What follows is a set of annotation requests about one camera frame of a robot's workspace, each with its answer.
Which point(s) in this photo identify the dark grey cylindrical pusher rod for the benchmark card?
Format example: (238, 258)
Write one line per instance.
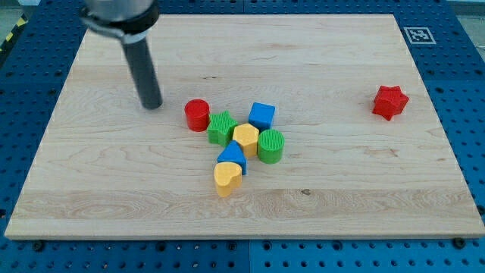
(143, 72)

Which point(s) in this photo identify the red cylinder block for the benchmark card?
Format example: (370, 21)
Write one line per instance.
(197, 114)

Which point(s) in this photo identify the green star block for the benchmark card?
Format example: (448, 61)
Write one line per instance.
(220, 128)

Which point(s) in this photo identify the wooden board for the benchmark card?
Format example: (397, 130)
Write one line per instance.
(108, 169)

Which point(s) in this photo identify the yellow hexagon block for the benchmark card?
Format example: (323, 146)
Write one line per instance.
(246, 136)

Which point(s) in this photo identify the blue triangle block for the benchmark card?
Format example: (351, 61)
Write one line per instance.
(233, 153)

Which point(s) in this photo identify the blue cube block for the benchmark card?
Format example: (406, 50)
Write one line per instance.
(261, 116)

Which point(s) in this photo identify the yellow heart block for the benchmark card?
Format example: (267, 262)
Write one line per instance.
(227, 177)

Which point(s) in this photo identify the green cylinder block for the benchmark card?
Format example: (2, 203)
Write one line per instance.
(270, 146)

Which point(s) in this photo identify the red star block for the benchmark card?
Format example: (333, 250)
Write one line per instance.
(389, 101)

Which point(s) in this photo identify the white fiducial marker tag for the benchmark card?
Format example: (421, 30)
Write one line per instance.
(419, 36)

